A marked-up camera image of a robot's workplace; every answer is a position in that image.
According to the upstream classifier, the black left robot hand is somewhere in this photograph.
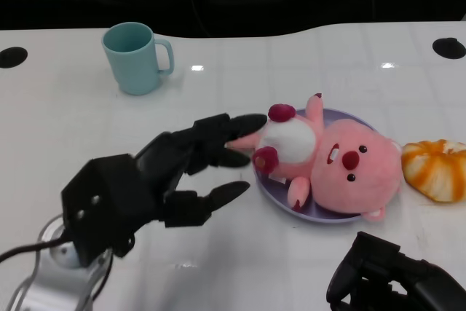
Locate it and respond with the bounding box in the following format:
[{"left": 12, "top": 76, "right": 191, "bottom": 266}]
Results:
[{"left": 60, "top": 113, "right": 269, "bottom": 268}]

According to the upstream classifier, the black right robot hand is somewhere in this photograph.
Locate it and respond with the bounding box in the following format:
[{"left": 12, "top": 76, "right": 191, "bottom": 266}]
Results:
[{"left": 325, "top": 230, "right": 466, "bottom": 311}]

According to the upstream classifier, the pink plush beaver doll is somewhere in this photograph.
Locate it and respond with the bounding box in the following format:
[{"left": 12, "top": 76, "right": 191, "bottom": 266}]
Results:
[{"left": 225, "top": 92, "right": 404, "bottom": 223}]

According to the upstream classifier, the lavender plastic plate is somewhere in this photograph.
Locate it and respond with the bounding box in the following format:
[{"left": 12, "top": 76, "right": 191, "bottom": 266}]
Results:
[{"left": 254, "top": 107, "right": 379, "bottom": 223}]

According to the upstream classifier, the peeled orange toy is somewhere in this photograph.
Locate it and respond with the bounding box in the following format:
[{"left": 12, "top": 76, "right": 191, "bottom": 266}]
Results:
[{"left": 400, "top": 138, "right": 466, "bottom": 203}]

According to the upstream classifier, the teal plastic mug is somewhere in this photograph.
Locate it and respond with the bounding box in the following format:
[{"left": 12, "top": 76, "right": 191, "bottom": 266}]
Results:
[{"left": 100, "top": 22, "right": 175, "bottom": 96}]

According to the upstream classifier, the black table grommet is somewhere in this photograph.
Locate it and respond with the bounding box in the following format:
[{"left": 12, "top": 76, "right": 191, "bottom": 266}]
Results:
[
  {"left": 0, "top": 47, "right": 28, "bottom": 69},
  {"left": 432, "top": 37, "right": 466, "bottom": 59}
]

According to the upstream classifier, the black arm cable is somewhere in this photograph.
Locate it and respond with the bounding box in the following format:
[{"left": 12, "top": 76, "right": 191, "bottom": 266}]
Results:
[{"left": 0, "top": 237, "right": 74, "bottom": 263}]

